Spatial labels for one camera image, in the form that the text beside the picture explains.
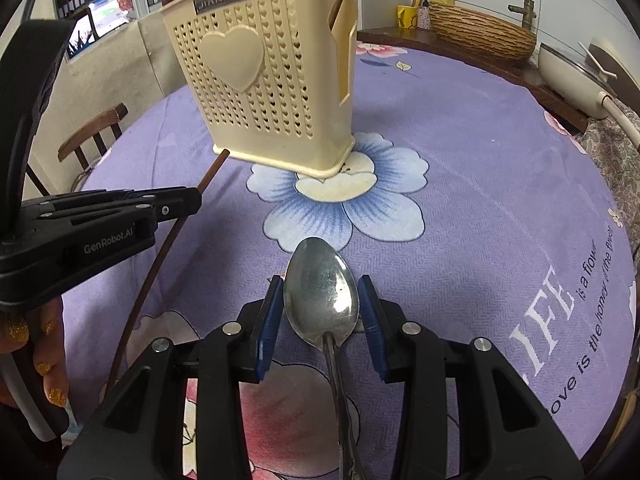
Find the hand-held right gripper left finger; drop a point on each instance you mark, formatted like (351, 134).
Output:
(267, 330)

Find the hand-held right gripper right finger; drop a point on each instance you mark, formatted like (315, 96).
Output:
(372, 330)

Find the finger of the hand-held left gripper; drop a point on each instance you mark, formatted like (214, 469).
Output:
(175, 210)
(125, 194)

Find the metal spoon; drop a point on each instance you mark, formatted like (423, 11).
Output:
(320, 290)

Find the cream plastic utensil holder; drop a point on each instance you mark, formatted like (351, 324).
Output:
(270, 95)

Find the person's left hand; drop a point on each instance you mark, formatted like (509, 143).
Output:
(52, 360)

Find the wooden chair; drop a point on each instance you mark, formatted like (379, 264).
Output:
(90, 132)

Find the purple floral tablecloth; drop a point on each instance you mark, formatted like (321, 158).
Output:
(475, 185)

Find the brown patterned cloth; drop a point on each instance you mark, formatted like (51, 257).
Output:
(617, 160)

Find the yellow cup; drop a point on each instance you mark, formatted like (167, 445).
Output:
(407, 17)

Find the small patterned bottle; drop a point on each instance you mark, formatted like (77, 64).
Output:
(425, 17)

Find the woven basket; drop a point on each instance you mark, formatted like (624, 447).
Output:
(480, 32)

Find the cream frying pan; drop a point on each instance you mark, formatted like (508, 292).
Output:
(565, 75)

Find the white spatula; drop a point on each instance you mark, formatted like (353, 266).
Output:
(597, 62)

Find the bronze faucet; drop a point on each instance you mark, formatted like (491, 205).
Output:
(525, 12)

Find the cream and brown pot lid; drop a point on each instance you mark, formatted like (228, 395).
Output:
(612, 60)

